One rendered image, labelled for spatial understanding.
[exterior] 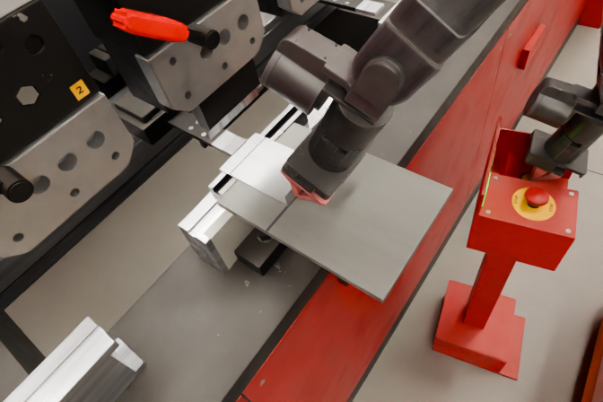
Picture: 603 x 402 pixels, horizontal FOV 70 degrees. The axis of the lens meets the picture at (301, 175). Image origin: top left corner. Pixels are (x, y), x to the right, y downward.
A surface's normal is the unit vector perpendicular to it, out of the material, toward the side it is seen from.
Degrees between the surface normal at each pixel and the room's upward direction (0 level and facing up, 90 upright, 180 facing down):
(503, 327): 0
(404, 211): 0
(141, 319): 0
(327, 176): 28
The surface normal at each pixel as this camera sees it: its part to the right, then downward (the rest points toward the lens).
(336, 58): 0.37, -0.56
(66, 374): -0.14, -0.63
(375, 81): -0.43, 0.61
